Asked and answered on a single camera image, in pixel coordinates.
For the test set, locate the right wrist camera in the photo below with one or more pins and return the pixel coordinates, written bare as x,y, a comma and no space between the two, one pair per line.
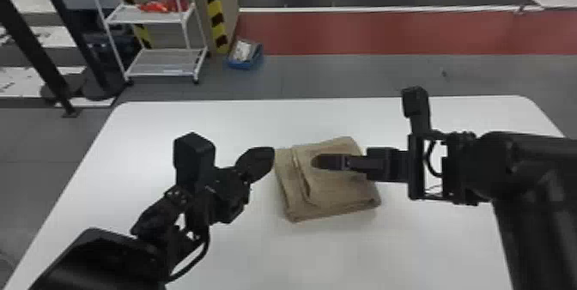
415,105

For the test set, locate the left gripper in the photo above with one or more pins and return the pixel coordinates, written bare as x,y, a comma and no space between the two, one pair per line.
227,197

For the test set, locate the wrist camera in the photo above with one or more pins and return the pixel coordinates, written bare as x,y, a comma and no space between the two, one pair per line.
415,105
194,154

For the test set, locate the beige towel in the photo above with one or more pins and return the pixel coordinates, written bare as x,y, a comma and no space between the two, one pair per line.
315,192

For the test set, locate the blue basket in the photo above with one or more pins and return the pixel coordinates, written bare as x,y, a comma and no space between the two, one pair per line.
245,55

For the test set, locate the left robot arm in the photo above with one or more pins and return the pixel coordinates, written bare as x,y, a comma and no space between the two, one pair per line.
103,260

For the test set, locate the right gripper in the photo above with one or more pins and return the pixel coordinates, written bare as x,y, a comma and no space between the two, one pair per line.
390,164

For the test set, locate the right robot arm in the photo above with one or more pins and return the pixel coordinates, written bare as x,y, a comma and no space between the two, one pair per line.
532,179

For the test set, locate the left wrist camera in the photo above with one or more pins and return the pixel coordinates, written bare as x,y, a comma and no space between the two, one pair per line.
194,154

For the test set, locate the red snack packet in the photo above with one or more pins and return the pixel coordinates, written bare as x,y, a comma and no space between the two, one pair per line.
160,5

